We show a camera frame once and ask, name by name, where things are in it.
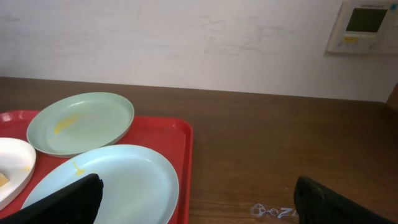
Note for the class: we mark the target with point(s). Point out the green plate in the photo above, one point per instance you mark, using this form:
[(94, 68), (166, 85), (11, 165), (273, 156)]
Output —
[(80, 123)]

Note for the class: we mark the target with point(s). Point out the wall control panel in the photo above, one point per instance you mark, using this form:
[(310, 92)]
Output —
[(365, 27)]

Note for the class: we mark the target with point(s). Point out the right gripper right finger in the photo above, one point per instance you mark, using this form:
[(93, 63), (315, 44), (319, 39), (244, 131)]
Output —
[(317, 204)]

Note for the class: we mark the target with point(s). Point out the white plate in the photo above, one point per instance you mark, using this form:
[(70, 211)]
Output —
[(18, 159)]

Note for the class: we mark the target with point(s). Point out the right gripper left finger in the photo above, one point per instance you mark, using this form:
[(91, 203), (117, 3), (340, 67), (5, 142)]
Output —
[(77, 203)]

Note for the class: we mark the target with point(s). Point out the red plastic tray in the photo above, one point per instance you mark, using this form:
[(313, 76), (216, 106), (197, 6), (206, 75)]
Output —
[(171, 137)]

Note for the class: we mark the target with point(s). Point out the light blue plate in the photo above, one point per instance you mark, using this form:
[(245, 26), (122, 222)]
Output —
[(140, 185)]

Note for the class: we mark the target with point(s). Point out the green and yellow sponge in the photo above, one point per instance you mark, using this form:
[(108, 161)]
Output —
[(3, 180)]

